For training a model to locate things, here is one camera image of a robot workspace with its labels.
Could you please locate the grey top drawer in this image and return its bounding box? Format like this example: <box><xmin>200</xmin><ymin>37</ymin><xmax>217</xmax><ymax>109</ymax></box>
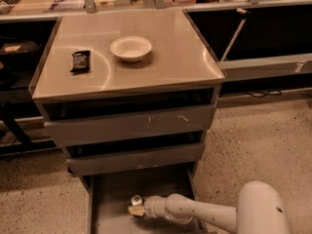
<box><xmin>45</xmin><ymin>104</ymin><xmax>216</xmax><ymax>147</ymax></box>

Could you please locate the grey drawer cabinet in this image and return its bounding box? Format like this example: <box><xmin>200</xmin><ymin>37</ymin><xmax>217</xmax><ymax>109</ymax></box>
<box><xmin>32</xmin><ymin>8</ymin><xmax>223</xmax><ymax>233</ymax></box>

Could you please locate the grey low shelf right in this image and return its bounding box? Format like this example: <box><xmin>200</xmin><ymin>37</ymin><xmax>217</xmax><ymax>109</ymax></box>
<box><xmin>218</xmin><ymin>53</ymin><xmax>312</xmax><ymax>82</ymax></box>

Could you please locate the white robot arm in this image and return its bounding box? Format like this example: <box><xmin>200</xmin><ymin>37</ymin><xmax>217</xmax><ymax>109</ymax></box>
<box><xmin>128</xmin><ymin>180</ymin><xmax>293</xmax><ymax>234</ymax></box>

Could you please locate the dark snack bar wrapper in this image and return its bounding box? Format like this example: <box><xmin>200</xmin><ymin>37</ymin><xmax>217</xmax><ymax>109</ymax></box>
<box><xmin>70</xmin><ymin>51</ymin><xmax>91</xmax><ymax>73</ymax></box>

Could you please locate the white paper bowl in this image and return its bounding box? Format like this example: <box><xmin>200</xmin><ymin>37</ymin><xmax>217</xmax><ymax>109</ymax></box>
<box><xmin>110</xmin><ymin>36</ymin><xmax>152</xmax><ymax>62</ymax></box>

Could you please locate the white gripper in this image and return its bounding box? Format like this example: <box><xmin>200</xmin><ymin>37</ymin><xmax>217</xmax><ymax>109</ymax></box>
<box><xmin>128</xmin><ymin>196</ymin><xmax>169</xmax><ymax>218</ymax></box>

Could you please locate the grey middle drawer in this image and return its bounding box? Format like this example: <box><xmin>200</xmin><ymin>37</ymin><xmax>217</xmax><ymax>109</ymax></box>
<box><xmin>67</xmin><ymin>142</ymin><xmax>204</xmax><ymax>176</ymax></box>

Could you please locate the black bag on shelf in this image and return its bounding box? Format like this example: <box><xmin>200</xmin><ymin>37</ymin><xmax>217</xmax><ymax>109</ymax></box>
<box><xmin>0</xmin><ymin>41</ymin><xmax>40</xmax><ymax>71</ymax></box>

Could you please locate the black cable on floor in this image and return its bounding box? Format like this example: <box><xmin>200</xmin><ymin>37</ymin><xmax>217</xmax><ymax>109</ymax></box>
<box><xmin>244</xmin><ymin>89</ymin><xmax>283</xmax><ymax>99</ymax></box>

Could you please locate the grey open bottom drawer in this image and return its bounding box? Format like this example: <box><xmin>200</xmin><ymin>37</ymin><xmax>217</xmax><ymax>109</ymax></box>
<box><xmin>88</xmin><ymin>164</ymin><xmax>208</xmax><ymax>234</ymax></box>

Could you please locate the blue pepsi can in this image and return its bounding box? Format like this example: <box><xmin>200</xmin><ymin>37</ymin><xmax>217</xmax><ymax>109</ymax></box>
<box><xmin>131</xmin><ymin>195</ymin><xmax>143</xmax><ymax>206</ymax></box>

